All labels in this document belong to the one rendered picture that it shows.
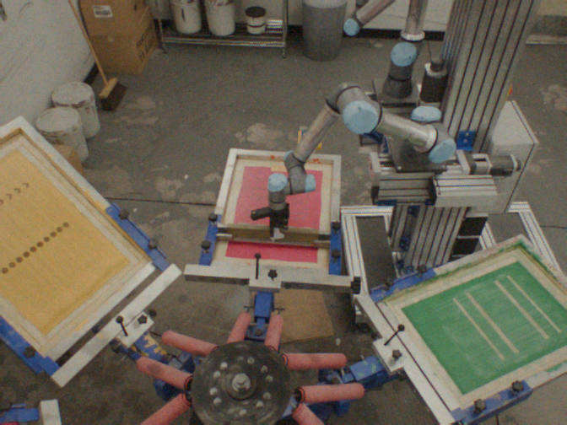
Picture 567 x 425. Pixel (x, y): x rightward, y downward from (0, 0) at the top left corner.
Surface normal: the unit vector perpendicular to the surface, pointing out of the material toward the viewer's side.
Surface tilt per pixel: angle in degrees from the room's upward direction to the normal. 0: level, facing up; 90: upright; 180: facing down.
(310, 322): 0
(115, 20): 90
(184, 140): 0
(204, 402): 0
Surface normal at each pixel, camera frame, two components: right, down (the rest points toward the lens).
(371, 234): 0.00, -0.69
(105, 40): -0.13, 0.71
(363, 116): 0.11, 0.67
